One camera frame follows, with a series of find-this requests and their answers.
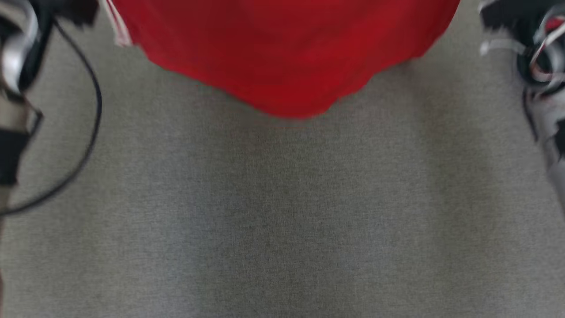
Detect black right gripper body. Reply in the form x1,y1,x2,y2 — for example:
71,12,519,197
478,0,565,37

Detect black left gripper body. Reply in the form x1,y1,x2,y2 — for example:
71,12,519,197
52,0,100,27

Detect red and white jersey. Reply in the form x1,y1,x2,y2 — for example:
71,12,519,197
99,0,462,119

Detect grey fabric sofa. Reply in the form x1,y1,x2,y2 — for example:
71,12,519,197
0,0,565,318

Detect black cable with teal plug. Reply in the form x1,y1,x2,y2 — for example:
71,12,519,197
0,21,103,217

